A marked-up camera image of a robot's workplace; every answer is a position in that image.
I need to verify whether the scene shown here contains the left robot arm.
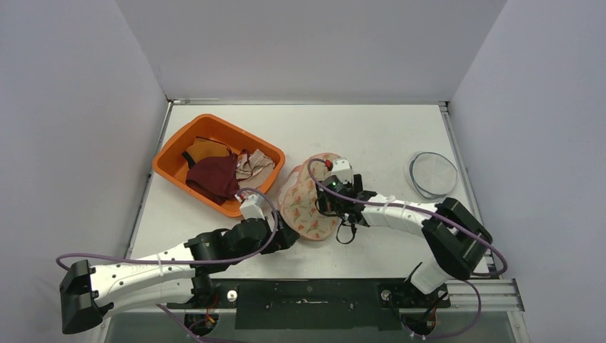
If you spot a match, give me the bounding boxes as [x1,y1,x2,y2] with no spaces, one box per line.
[59,214,299,334]

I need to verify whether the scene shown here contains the orange bra black straps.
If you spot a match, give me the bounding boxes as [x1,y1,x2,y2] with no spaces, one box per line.
[181,137,234,169]

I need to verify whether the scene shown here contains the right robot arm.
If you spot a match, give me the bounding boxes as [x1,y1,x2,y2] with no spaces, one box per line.
[315,176,493,307]

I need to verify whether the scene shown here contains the floral padded bra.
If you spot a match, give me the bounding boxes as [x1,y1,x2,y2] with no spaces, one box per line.
[278,159,339,241]

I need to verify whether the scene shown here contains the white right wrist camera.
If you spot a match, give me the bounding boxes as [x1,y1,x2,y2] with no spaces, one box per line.
[325,158,354,184]

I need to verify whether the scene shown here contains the orange plastic tub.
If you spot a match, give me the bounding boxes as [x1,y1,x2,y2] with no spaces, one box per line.
[153,114,286,217]

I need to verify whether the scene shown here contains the beige crumpled garment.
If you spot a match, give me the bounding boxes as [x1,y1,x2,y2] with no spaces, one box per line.
[235,149,275,188]

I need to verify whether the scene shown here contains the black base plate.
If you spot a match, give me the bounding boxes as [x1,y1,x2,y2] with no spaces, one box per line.
[169,278,451,331]

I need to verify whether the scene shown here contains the dark red bra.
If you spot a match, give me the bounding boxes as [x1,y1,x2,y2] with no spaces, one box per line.
[182,149,249,205]

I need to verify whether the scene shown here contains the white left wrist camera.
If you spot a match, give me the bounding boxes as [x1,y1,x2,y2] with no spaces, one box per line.
[238,192,265,219]

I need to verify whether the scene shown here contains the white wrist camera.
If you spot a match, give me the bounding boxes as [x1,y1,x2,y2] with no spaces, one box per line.
[325,158,354,184]
[238,192,265,219]

